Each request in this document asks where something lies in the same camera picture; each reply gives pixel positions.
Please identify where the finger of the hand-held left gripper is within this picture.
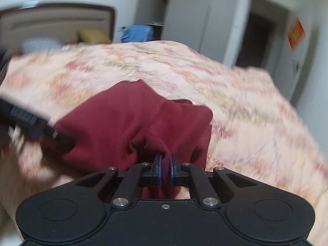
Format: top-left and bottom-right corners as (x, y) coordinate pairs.
(40, 124), (77, 149)

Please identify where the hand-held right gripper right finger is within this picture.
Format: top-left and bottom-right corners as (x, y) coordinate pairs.
(169, 154), (258, 208)

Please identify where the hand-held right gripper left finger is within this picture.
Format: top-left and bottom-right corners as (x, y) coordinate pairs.
(74, 154), (163, 209)

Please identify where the dark red garment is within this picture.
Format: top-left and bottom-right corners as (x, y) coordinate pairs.
(41, 79), (214, 200)

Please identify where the black white striped pillow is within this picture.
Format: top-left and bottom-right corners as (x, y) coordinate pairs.
(20, 37), (64, 54)

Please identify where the bed with floral peach cover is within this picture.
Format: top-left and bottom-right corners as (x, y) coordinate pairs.
(0, 40), (328, 236)

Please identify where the beige padded headboard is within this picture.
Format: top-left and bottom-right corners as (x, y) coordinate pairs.
(0, 3), (116, 57)

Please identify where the yellow pillow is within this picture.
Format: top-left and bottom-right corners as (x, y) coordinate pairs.
(77, 29), (113, 44)

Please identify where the blue cloth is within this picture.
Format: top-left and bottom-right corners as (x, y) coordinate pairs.
(122, 25), (154, 43)

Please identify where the white wardrobe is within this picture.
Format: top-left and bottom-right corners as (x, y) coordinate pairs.
(134, 0), (241, 64)

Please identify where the dark open doorway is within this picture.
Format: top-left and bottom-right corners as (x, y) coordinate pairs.
(236, 0), (290, 69)

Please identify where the red wall poster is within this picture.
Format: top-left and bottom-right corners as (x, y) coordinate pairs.
(287, 18), (307, 50)

